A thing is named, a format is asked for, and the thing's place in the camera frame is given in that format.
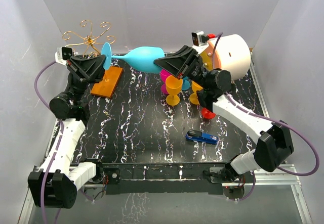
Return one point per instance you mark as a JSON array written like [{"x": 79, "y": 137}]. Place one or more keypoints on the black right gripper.
[{"x": 180, "y": 63}]

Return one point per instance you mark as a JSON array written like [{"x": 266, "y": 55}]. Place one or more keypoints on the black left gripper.
[{"x": 87, "y": 70}]

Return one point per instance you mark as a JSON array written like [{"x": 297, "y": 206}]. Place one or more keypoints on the pink wine glass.
[{"x": 164, "y": 75}]

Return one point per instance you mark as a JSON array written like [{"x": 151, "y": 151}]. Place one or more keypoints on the orange-yellow wine glass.
[{"x": 173, "y": 86}]

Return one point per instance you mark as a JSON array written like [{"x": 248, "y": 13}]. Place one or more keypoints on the blue wine glass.
[
  {"x": 140, "y": 59},
  {"x": 186, "y": 85}
]

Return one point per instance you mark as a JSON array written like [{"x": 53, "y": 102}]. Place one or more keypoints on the yellow wine glass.
[{"x": 193, "y": 97}]

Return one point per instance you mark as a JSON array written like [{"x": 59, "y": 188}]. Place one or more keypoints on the red wine glass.
[{"x": 207, "y": 114}]

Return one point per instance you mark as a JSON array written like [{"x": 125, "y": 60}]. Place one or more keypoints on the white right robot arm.
[{"x": 273, "y": 140}]

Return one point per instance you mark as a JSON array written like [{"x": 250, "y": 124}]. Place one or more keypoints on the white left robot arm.
[{"x": 55, "y": 185}]

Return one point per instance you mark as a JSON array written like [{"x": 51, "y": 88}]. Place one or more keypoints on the wooden rack base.
[{"x": 107, "y": 86}]

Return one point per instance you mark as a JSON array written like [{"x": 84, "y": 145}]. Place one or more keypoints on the white cylinder with orange face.
[{"x": 232, "y": 54}]

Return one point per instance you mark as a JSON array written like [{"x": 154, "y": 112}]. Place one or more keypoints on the blue black stapler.
[{"x": 195, "y": 135}]

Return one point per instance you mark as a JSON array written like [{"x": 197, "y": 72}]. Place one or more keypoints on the gold wire wine glass rack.
[{"x": 90, "y": 41}]

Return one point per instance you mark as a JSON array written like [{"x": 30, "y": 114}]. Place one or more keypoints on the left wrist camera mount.
[{"x": 63, "y": 54}]

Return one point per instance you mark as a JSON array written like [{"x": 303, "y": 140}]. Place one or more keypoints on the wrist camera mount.
[
  {"x": 200, "y": 40},
  {"x": 63, "y": 54}
]

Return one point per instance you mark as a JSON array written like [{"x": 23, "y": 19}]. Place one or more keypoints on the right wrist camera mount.
[{"x": 200, "y": 40}]

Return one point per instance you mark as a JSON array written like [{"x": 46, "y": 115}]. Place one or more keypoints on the aluminium frame rail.
[{"x": 140, "y": 142}]

